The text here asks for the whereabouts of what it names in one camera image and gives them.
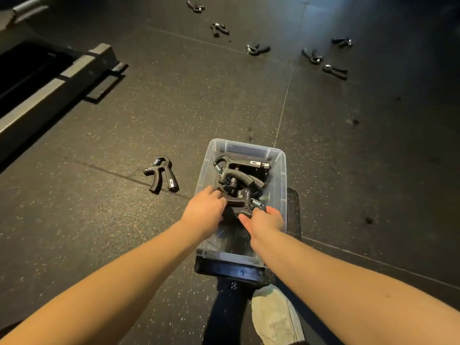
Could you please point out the person's left hand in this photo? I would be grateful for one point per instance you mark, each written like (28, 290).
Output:
(202, 215)

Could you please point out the person's right forearm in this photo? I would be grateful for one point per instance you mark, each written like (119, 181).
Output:
(345, 287)

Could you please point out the person's right hand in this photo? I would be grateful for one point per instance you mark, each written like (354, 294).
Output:
(266, 222)

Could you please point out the clear plastic storage box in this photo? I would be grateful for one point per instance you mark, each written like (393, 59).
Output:
(276, 168)

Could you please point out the person's left forearm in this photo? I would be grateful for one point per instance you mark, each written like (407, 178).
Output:
(107, 287)

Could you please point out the person's black trouser leg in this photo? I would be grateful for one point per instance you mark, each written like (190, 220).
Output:
(226, 316)

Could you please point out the person's white shoe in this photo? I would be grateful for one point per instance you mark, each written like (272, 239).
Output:
(275, 316)

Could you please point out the black hand grip strengthener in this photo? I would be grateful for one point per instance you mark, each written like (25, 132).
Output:
(312, 56)
(160, 174)
(219, 28)
(241, 204)
(342, 41)
(242, 179)
(196, 7)
(334, 71)
(248, 164)
(257, 50)

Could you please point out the black grey treadmill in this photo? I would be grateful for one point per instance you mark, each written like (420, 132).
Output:
(39, 86)

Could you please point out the person's right thumb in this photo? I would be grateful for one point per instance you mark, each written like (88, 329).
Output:
(246, 222)

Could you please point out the person's left fingers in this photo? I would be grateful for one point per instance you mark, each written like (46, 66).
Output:
(214, 197)

